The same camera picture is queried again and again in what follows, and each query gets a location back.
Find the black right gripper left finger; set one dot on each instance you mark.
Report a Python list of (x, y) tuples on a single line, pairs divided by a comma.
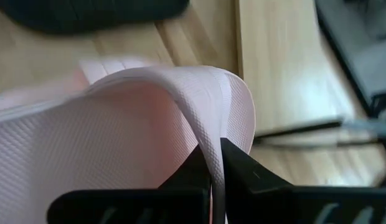
[(180, 202)]

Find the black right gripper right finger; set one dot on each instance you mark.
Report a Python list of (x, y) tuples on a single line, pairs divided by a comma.
[(258, 202)]

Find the pink rubber slide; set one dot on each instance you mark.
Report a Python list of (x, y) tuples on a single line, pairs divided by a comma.
[(102, 140)]

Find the black rubber slide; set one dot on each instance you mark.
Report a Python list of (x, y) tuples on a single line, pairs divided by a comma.
[(87, 14)]

